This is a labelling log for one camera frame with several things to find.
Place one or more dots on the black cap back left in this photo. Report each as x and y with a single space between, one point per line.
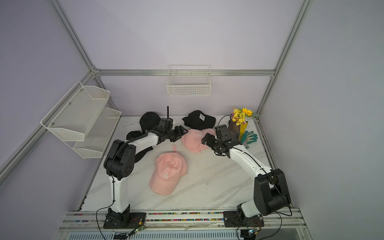
149 121

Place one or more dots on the green garden gloves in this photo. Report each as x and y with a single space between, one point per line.
249 138

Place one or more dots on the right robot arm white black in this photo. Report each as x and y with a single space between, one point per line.
271 191

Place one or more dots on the pink cap LA logo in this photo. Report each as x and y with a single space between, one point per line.
170 167

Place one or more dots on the lower white mesh shelf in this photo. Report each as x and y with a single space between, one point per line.
97 140

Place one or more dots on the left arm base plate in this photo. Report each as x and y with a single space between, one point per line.
124 221

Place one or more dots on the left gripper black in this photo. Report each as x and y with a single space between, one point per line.
180 131

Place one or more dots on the black cap with white label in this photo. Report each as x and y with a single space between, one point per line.
197 120

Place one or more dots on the white mesh shelf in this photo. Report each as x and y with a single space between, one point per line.
97 140
73 117

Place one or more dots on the aluminium rail front frame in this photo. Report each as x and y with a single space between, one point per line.
179 220

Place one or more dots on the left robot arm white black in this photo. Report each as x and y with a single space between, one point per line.
120 160

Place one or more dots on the yellow artificial flowers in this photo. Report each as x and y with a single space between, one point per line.
239 115

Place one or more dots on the pink cap script logo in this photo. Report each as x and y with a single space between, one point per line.
192 140

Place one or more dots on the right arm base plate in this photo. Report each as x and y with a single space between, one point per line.
236 219

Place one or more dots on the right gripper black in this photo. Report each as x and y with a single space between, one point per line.
210 143

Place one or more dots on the purple glass vase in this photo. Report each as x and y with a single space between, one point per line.
234 130

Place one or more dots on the white wire basket wall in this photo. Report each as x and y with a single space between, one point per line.
189 81

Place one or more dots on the upper white mesh shelf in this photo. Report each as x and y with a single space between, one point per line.
73 117

